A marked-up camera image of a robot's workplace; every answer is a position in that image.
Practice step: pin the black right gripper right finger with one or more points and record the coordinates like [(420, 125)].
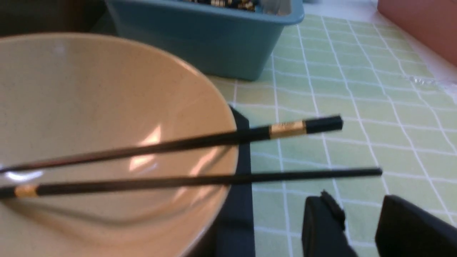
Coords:
[(406, 230)]

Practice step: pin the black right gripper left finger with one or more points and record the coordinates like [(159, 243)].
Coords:
[(323, 228)]

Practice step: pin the black chopstick gold band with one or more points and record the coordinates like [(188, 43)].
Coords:
[(68, 188), (254, 134)]

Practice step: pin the tan noodle bowl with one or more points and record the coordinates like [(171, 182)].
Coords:
[(67, 94)]

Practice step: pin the black serving tray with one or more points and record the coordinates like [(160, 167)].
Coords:
[(232, 233)]

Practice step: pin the green checkered tablecloth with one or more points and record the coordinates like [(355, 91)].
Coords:
[(395, 116)]

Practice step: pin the pink container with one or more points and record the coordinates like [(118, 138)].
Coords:
[(432, 22)]

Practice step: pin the blue plastic chopstick bin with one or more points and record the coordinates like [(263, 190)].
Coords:
[(219, 41)]

